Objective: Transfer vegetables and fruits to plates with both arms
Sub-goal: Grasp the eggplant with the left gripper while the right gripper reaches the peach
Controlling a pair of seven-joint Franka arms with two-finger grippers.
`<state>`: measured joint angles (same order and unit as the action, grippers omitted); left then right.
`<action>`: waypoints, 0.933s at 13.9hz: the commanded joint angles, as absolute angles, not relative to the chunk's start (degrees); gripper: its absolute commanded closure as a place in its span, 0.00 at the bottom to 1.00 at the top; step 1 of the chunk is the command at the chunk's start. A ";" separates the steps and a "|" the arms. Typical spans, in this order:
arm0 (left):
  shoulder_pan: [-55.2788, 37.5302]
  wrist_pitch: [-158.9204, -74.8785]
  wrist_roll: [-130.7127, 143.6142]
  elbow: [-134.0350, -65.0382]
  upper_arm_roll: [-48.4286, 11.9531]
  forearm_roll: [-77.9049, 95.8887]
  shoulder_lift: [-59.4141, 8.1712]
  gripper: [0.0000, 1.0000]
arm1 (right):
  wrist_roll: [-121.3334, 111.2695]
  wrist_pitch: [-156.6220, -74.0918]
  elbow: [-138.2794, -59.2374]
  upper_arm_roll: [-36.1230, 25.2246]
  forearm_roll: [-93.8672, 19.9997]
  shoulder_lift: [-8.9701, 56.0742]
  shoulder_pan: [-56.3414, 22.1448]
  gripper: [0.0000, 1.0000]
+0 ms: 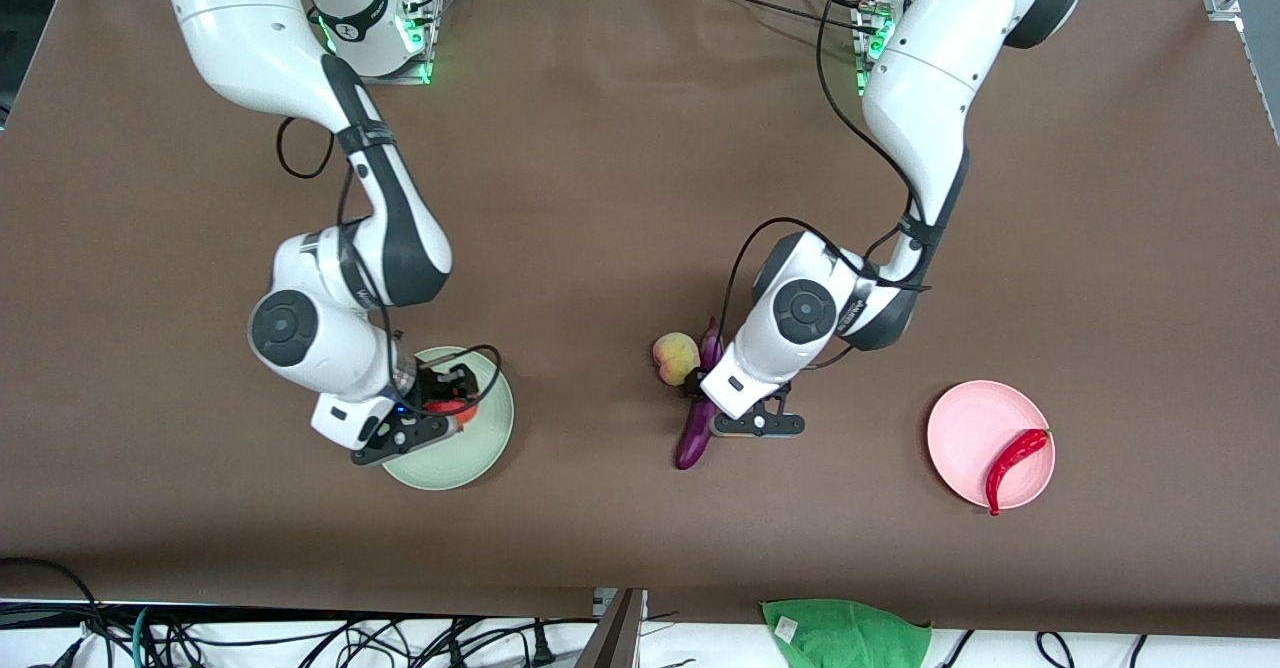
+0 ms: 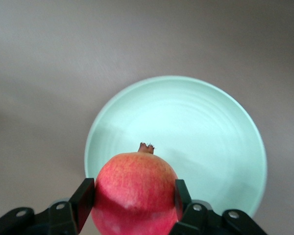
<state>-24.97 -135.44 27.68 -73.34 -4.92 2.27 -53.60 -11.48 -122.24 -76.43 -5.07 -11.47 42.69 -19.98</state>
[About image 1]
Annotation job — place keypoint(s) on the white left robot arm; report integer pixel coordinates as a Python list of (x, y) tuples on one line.
[(920, 78)]

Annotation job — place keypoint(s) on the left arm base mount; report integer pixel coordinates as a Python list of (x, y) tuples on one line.
[(868, 48)]

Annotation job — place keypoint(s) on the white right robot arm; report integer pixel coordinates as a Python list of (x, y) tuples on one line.
[(260, 38)]

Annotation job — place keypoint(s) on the peach fruit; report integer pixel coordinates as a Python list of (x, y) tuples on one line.
[(675, 358)]

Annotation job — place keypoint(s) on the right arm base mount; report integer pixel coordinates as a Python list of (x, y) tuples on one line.
[(410, 66)]

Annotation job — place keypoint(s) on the red pomegranate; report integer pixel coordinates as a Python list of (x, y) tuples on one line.
[(452, 410)]

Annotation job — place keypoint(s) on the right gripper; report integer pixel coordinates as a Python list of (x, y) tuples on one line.
[(436, 384)]

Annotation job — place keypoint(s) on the large table cover sheet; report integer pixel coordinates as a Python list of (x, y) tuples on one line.
[(600, 198)]

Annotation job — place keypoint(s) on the red chili pepper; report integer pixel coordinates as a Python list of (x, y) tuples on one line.
[(1003, 468)]

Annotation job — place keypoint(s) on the light green round plate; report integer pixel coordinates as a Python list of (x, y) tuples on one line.
[(470, 453)]

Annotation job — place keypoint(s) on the pink round plate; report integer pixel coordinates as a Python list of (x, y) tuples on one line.
[(965, 428)]

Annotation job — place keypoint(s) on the purple eggplant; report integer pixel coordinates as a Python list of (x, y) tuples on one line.
[(693, 443)]

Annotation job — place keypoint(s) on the green towel cloth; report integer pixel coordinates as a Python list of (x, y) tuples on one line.
[(850, 638)]

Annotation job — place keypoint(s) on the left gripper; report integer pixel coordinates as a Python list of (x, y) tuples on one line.
[(692, 382)]

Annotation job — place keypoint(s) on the grey metal post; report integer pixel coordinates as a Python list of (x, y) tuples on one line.
[(615, 638)]

